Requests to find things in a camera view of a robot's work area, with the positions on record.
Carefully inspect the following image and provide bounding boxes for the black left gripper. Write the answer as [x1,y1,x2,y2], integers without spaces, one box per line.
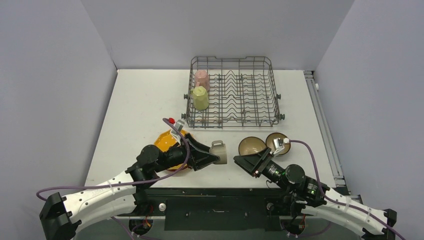
[153,133,220,173]

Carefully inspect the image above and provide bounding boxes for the brown ceramic bowl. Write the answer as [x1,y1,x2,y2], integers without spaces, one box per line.
[265,132,291,157]
[238,136,267,156]

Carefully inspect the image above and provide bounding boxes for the small grey-green cup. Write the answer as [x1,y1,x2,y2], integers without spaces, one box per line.
[209,140,228,165]

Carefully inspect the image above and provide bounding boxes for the pale yellow mug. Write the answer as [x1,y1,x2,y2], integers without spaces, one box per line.
[190,82,209,111]

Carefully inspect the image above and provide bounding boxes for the grey wire dish rack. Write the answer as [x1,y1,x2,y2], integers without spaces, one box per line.
[181,56,286,129]

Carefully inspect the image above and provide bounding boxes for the pink mug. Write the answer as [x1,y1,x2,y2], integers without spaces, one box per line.
[194,70,210,92]

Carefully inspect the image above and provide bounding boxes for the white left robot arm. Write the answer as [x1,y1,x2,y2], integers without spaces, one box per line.
[39,133,221,240]

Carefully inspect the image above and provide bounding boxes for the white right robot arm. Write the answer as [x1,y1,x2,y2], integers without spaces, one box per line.
[233,148,397,240]

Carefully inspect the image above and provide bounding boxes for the orange polka dot plate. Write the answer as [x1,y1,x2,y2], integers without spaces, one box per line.
[154,130,189,172]

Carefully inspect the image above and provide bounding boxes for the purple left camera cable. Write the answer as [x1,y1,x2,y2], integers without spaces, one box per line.
[35,118,191,202]

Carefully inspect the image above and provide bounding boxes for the purple camera cable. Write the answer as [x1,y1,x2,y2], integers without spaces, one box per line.
[35,118,191,202]
[288,139,407,240]

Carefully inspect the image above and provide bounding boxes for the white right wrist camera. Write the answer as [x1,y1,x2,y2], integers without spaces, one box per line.
[272,137,291,156]

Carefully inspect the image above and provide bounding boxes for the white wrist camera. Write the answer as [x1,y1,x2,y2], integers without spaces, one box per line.
[170,119,185,144]
[272,137,291,156]

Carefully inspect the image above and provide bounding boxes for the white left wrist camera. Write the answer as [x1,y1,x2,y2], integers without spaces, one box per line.
[170,119,185,144]

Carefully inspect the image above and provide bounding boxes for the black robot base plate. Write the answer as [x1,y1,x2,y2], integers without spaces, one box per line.
[123,187,301,231]

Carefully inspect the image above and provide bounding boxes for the aluminium frame rail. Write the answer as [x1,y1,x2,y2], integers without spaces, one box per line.
[303,70,363,204]

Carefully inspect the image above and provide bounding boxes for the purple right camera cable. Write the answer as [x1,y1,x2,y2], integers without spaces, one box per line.
[288,139,407,240]

